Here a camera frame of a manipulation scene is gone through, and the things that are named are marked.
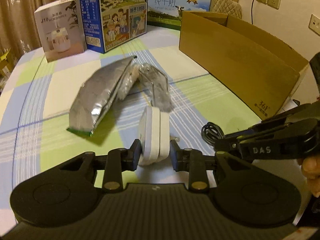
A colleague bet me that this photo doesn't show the clear bag with metal rack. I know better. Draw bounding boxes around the clear bag with metal rack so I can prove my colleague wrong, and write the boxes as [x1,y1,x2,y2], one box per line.
[139,63,174,113]

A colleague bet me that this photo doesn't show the quilted beige chair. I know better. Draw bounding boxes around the quilted beige chair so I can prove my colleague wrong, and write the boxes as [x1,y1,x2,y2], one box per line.
[209,0,242,19]

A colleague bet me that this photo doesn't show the black charger cable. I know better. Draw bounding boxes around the black charger cable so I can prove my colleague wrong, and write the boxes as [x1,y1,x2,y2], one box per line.
[250,0,262,25]

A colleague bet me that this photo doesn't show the light blue milk carton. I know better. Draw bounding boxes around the light blue milk carton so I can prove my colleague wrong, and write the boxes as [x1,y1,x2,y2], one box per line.
[147,0,211,30]

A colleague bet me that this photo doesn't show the dark blue milk carton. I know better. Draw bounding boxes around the dark blue milk carton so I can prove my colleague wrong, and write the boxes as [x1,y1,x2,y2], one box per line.
[80,0,148,54]

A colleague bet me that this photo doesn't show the checkered bed sheet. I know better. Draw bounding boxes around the checkered bed sheet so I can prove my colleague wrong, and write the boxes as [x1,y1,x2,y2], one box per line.
[0,24,301,230]

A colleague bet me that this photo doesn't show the white humidifier box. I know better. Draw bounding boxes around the white humidifier box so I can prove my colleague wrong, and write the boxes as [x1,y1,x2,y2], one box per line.
[34,0,87,62]

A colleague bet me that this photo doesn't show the silver foil pouch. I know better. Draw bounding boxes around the silver foil pouch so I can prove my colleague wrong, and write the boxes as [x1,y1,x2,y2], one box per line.
[67,55,139,137]

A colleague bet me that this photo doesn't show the beige curtain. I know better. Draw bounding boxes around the beige curtain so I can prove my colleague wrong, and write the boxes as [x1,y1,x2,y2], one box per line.
[1,0,57,59]

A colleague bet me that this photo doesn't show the right hand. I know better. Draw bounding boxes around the right hand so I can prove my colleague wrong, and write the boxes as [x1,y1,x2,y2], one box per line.
[297,154,320,198]

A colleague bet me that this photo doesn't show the brown cardboard box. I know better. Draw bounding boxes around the brown cardboard box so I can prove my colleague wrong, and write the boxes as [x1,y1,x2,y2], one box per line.
[179,11,309,120]

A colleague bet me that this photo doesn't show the white power adapter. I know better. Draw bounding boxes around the white power adapter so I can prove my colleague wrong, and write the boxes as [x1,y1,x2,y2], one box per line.
[138,106,174,166]

